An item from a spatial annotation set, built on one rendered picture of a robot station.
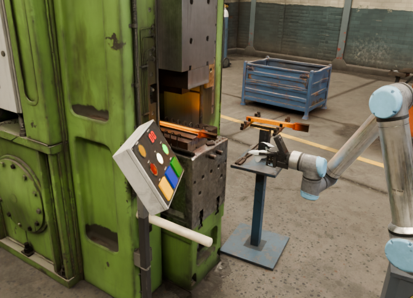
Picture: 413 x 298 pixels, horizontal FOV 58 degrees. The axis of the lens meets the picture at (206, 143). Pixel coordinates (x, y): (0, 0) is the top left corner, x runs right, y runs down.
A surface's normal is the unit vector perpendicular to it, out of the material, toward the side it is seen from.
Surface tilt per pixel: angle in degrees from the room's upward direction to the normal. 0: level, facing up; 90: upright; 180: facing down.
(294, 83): 89
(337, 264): 0
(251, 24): 90
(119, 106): 89
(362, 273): 0
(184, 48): 90
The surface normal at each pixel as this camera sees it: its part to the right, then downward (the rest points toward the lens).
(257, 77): -0.61, 0.27
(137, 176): -0.12, 0.37
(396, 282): -0.93, 0.11
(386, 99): -0.75, 0.11
